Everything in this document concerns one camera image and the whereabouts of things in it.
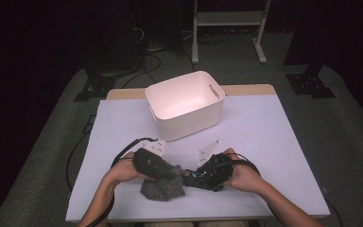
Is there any black stand base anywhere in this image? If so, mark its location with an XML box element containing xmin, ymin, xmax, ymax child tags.
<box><xmin>74</xmin><ymin>67</ymin><xmax>117</xmax><ymax>102</ymax></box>
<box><xmin>285</xmin><ymin>64</ymin><xmax>337</xmax><ymax>99</ymax></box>

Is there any hand-held gripper cable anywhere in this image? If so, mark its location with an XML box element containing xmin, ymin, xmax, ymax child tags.
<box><xmin>226</xmin><ymin>152</ymin><xmax>262</xmax><ymax>178</ymax></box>
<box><xmin>88</xmin><ymin>137</ymin><xmax>159</xmax><ymax>227</ymax></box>

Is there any right hand-held gripper cable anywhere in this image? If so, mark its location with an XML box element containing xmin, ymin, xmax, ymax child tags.
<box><xmin>226</xmin><ymin>152</ymin><xmax>262</xmax><ymax>178</ymax></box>

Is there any grey fluffy cloth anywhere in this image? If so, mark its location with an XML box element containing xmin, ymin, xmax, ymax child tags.
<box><xmin>140</xmin><ymin>164</ymin><xmax>186</xmax><ymax>202</ymax></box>

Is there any black floor cable loop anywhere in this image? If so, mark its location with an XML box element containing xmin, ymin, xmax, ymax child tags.
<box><xmin>121</xmin><ymin>53</ymin><xmax>164</xmax><ymax>90</ymax></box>

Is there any black cable beside table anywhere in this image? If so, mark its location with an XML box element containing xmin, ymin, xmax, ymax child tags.
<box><xmin>65</xmin><ymin>131</ymin><xmax>91</xmax><ymax>192</ymax></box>

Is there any person's right hand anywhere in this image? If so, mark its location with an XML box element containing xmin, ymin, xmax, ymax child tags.
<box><xmin>221</xmin><ymin>148</ymin><xmax>266</xmax><ymax>194</ymax></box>

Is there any blue and black toy car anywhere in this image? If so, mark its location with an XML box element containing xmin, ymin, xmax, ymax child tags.
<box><xmin>182</xmin><ymin>168</ymin><xmax>211</xmax><ymax>190</ymax></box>

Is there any left hand-held gripper cable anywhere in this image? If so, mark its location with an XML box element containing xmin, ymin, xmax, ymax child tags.
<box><xmin>88</xmin><ymin>137</ymin><xmax>159</xmax><ymax>227</ymax></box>

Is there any person's left hand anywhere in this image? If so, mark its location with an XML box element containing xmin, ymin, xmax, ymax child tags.
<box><xmin>108</xmin><ymin>151</ymin><xmax>154</xmax><ymax>183</ymax></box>

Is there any thin black floor cable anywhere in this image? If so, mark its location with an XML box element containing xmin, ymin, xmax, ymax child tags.
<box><xmin>181</xmin><ymin>46</ymin><xmax>197</xmax><ymax>73</ymax></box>

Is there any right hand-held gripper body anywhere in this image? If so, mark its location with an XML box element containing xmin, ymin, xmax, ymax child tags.
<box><xmin>198</xmin><ymin>140</ymin><xmax>234</xmax><ymax>192</ymax></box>

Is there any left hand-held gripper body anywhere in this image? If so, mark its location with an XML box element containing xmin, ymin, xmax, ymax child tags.
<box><xmin>132</xmin><ymin>139</ymin><xmax>179</xmax><ymax>181</ymax></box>

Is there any white plastic bin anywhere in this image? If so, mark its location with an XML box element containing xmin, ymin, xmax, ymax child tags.
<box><xmin>145</xmin><ymin>70</ymin><xmax>226</xmax><ymax>143</ymax></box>

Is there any white metal stand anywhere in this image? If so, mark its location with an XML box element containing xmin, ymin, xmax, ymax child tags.
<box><xmin>191</xmin><ymin>0</ymin><xmax>272</xmax><ymax>65</ymax></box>

